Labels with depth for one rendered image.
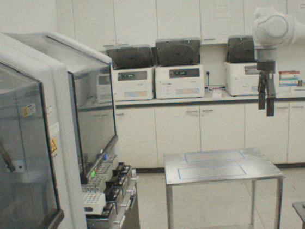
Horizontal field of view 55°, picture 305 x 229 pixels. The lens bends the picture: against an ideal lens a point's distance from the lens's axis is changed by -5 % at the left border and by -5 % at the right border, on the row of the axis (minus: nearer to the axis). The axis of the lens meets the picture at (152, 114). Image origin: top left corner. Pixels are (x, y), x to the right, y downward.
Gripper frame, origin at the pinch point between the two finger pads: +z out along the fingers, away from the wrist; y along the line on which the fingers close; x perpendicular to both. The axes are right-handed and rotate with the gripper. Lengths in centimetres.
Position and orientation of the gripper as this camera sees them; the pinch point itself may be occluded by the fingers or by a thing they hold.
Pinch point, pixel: (266, 109)
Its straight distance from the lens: 132.7
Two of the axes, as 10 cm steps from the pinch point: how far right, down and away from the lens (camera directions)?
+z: 0.6, 9.8, 2.1
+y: 1.0, -2.1, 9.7
